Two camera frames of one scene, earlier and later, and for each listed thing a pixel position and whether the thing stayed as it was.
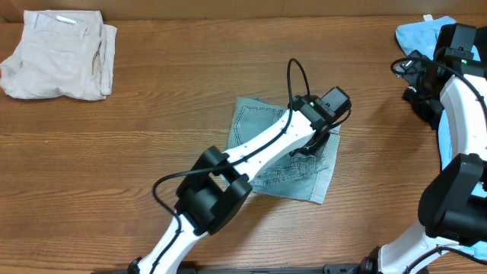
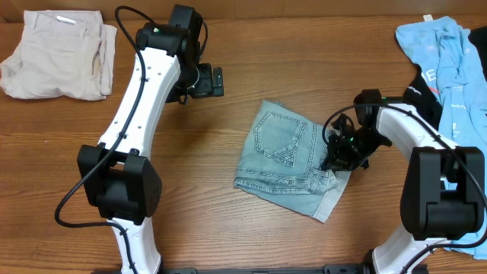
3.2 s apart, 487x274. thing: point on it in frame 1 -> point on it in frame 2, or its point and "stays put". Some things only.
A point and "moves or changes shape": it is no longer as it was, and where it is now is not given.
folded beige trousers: x=62 y=52 stays put
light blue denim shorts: x=304 y=177 moves or changes shape
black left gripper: x=308 y=148 -> x=216 y=81
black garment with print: x=430 y=109 stays put
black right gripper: x=421 y=105 -> x=341 y=159
